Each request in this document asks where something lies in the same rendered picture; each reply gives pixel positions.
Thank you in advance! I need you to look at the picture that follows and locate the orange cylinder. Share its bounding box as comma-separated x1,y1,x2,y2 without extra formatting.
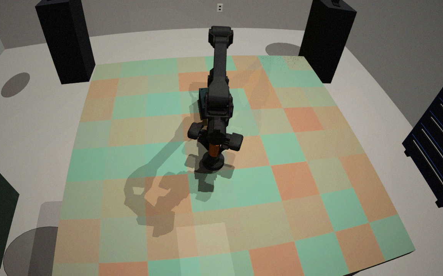
209,143,220,157

